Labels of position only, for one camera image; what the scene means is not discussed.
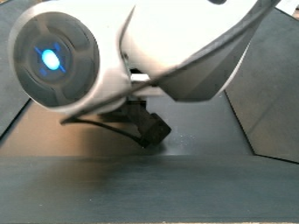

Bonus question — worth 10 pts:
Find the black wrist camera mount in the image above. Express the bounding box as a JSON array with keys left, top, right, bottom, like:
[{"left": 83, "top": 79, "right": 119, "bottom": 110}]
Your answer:
[{"left": 102, "top": 100, "right": 172, "bottom": 147}]

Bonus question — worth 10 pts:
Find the black cable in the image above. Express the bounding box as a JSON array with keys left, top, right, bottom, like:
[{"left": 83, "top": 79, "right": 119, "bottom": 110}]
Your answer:
[{"left": 60, "top": 117, "right": 151, "bottom": 148}]

